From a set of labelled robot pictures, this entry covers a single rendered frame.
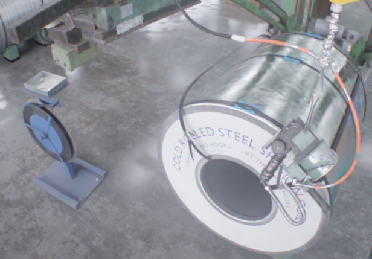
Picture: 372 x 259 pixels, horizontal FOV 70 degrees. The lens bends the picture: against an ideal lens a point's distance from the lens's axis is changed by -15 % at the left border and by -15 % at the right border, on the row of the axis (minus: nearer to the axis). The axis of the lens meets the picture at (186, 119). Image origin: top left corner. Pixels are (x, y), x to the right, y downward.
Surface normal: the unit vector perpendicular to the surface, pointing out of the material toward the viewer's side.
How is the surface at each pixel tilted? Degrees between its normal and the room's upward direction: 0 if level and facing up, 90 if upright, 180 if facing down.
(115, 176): 0
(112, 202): 0
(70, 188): 0
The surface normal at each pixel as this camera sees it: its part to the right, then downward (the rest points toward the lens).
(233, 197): 0.18, -0.68
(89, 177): 0.00, -0.78
